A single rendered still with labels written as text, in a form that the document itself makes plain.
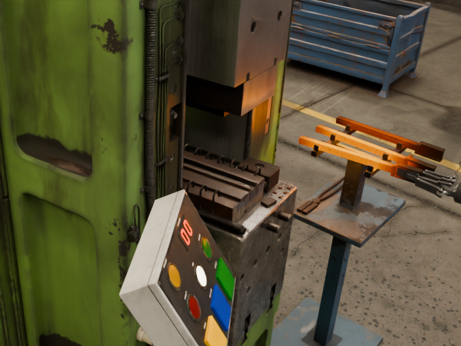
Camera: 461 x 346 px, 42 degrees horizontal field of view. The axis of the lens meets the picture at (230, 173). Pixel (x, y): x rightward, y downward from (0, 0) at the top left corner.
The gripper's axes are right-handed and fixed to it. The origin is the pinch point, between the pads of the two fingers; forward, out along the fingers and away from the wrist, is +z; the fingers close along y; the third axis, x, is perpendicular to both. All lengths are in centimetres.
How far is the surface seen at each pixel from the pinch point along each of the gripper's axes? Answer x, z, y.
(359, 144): -0.9, 22.4, 10.5
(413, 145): -0.4, 6.9, 22.3
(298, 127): -98, 150, 202
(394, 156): -0.7, 9.0, 10.0
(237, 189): 0, 36, -46
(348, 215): -27.5, 19.8, 5.2
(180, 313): 12, 4, -110
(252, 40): 48, 31, -52
